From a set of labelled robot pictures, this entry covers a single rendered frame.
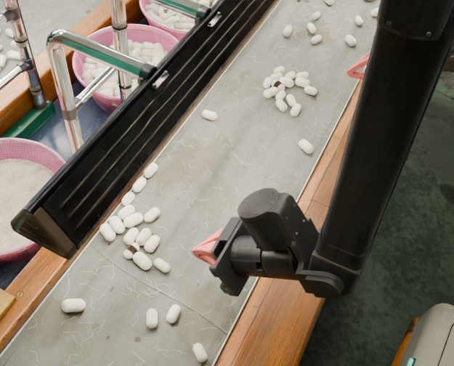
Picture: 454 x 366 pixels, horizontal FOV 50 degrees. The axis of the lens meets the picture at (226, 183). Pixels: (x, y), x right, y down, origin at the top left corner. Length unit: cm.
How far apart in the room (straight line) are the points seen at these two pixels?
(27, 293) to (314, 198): 54
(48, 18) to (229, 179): 66
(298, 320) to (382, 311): 96
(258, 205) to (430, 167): 168
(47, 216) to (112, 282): 37
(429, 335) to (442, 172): 92
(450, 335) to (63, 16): 133
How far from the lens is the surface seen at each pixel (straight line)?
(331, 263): 58
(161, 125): 64
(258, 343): 83
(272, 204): 59
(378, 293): 182
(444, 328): 153
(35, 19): 139
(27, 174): 105
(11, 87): 118
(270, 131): 110
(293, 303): 86
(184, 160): 103
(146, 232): 91
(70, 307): 86
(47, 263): 89
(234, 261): 68
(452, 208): 215
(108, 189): 58
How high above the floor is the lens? 154
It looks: 53 degrees down
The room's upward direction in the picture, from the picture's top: 9 degrees clockwise
